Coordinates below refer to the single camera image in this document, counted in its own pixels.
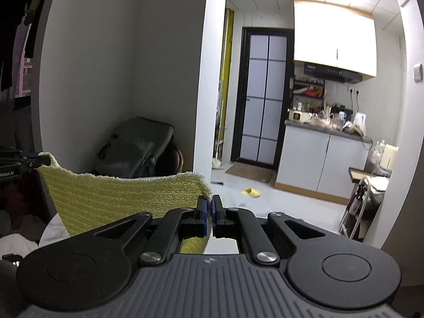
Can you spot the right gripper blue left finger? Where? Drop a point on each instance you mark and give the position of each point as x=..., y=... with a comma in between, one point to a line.
x=202, y=218

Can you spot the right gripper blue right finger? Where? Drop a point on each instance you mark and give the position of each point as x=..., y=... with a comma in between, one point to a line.
x=218, y=215

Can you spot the pale yellow knitted towel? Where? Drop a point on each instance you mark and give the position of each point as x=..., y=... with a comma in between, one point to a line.
x=85, y=201

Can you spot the black bag on chair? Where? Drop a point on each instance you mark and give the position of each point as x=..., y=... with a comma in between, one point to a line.
x=140, y=147

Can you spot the white lower kitchen cabinet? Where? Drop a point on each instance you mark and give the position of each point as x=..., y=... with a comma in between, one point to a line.
x=315, y=161

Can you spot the white kitchen cabinet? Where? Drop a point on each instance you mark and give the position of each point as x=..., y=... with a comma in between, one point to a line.
x=335, y=36
x=315, y=161

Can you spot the white small kitchen appliance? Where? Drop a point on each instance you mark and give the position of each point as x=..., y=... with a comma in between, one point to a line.
x=299, y=116

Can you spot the white rolling shelf cart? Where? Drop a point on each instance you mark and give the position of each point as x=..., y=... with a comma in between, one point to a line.
x=367, y=195

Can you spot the black spice rack shelf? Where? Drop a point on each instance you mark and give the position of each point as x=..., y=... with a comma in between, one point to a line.
x=308, y=94

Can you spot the black framed glass door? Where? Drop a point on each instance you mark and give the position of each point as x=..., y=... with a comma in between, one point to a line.
x=263, y=95

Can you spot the white electric kettle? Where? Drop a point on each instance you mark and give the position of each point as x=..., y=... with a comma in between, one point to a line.
x=360, y=123

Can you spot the black range hood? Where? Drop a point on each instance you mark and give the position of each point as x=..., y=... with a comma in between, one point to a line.
x=329, y=73

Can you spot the white upper kitchen cabinet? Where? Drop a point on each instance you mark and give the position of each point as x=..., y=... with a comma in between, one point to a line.
x=335, y=36

